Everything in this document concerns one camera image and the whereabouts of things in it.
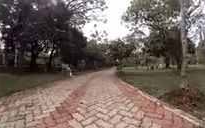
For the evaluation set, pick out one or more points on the broad leafy tree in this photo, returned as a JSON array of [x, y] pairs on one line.
[[163, 36]]

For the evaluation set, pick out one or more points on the tree with pale trunk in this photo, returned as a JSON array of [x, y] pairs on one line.
[[183, 43]]

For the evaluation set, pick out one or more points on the shaded grass strip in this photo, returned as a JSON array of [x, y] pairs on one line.
[[16, 83]]

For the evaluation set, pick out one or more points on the red brick path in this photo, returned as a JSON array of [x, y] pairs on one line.
[[100, 103]]

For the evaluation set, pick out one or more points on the row of dark trees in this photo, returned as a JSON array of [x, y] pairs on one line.
[[40, 30]]

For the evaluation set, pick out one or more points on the open grass field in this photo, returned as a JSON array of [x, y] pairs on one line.
[[160, 78]]

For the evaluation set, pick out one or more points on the pale bench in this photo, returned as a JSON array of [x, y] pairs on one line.
[[67, 69]]

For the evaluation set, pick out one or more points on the small tree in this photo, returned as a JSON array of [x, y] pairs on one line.
[[121, 50]]

